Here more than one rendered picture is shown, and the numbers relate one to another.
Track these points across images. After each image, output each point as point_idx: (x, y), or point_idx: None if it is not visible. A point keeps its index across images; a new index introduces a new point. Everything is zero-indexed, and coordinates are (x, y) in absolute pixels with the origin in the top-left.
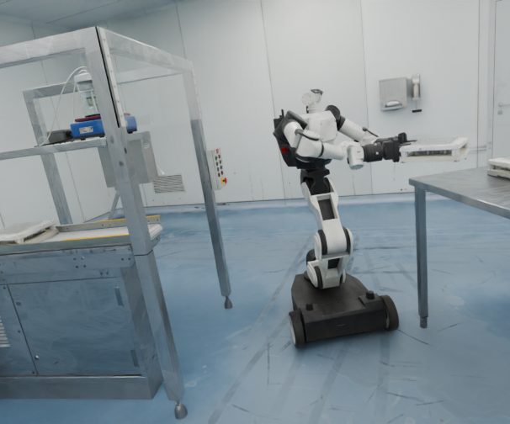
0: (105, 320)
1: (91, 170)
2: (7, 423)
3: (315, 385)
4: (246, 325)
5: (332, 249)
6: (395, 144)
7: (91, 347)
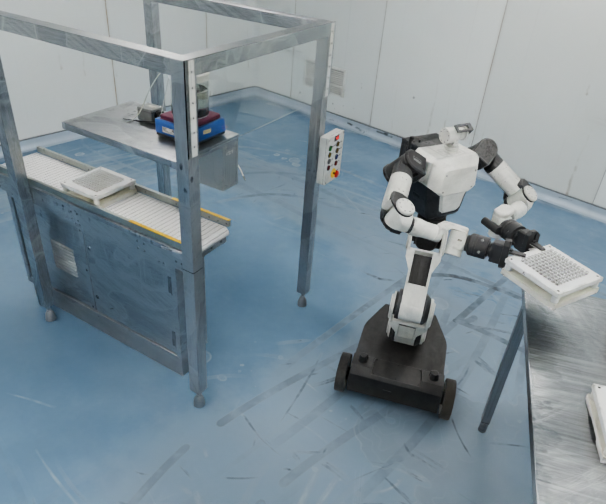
0: (156, 298)
1: (232, 27)
2: (65, 340)
3: (326, 436)
4: (305, 337)
5: (404, 318)
6: (505, 250)
7: (141, 312)
